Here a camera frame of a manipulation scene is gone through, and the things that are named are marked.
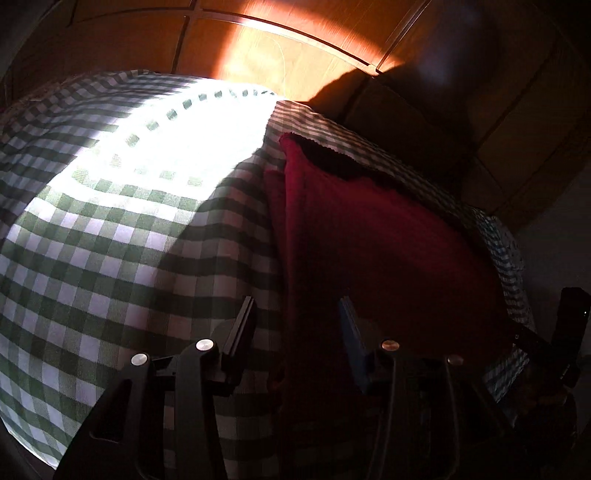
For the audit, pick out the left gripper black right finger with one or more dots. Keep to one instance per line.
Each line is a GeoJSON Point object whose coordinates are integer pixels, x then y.
{"type": "Point", "coordinates": [422, 415]}

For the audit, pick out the dark red fleece garment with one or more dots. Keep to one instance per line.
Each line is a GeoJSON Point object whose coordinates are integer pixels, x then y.
{"type": "Point", "coordinates": [413, 275]}

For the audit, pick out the wooden panel headboard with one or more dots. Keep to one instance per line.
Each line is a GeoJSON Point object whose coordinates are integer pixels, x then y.
{"type": "Point", "coordinates": [490, 99]}

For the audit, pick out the green white checkered bedspread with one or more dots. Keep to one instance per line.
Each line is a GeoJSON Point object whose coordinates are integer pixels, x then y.
{"type": "Point", "coordinates": [133, 219]}

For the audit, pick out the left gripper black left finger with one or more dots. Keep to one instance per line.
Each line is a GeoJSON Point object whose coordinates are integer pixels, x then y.
{"type": "Point", "coordinates": [157, 418]}

